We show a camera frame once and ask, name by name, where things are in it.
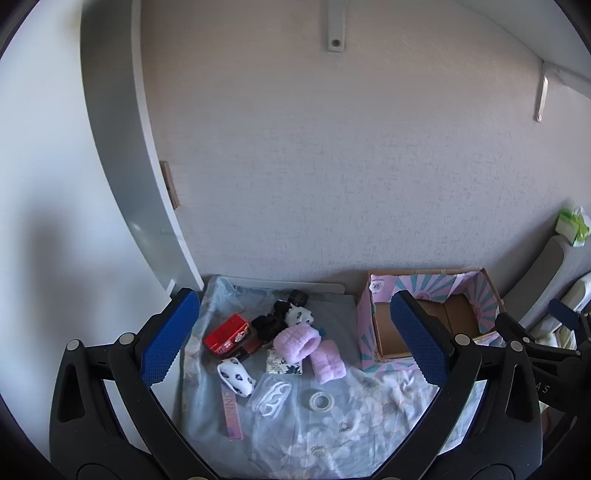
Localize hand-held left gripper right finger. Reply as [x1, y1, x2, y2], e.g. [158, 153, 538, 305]
[369, 290, 544, 480]

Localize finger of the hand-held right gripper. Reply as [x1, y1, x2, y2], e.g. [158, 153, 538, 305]
[495, 313, 578, 361]
[549, 298, 591, 344]

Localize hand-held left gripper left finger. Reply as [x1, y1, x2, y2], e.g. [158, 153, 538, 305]
[48, 287, 218, 480]

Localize pink patterned cardboard box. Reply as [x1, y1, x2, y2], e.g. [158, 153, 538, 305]
[356, 268, 505, 373]

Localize white black-spotted sock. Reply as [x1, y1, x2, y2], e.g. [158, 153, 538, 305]
[284, 307, 315, 329]
[217, 356, 256, 398]

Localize purple fluffy wristband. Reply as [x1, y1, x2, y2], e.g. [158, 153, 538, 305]
[310, 340, 348, 384]
[274, 324, 322, 363]

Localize black fuzzy item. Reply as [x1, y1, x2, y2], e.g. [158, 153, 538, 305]
[252, 300, 290, 345]

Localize clear tape roll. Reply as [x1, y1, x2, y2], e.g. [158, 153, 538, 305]
[308, 391, 337, 412]

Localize clear plastic box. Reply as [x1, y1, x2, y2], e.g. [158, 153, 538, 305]
[246, 373, 293, 419]

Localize red milk carton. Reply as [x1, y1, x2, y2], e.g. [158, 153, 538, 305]
[203, 314, 253, 357]

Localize dark red and black box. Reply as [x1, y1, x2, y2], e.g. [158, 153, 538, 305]
[235, 339, 262, 361]

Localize floral printed tissue pack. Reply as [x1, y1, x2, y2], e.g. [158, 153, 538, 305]
[265, 348, 304, 377]

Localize floral blue cloth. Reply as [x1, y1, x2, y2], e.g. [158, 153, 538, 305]
[178, 275, 488, 480]

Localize small brown wooden strip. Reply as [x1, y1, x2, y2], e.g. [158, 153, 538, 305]
[159, 161, 181, 209]

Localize white shelf panel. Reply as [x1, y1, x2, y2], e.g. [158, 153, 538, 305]
[81, 0, 204, 296]

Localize white wall bracket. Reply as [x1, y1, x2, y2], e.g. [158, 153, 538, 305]
[321, 0, 347, 52]
[534, 59, 591, 123]

